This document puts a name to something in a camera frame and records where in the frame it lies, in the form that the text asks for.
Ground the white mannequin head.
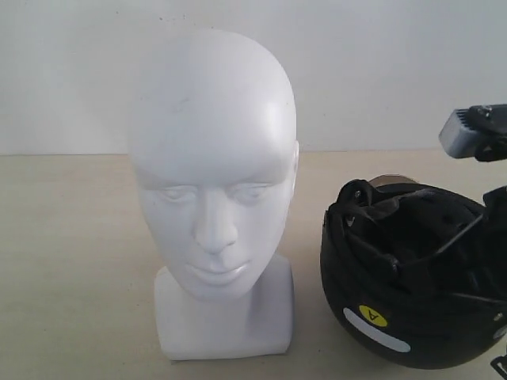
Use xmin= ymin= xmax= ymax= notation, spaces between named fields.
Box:
xmin=128 ymin=29 xmax=299 ymax=360

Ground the black helmet with tinted visor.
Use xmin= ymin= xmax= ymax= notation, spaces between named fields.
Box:
xmin=319 ymin=177 xmax=506 ymax=370

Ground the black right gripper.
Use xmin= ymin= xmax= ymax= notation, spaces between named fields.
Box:
xmin=467 ymin=103 xmax=507 ymax=207

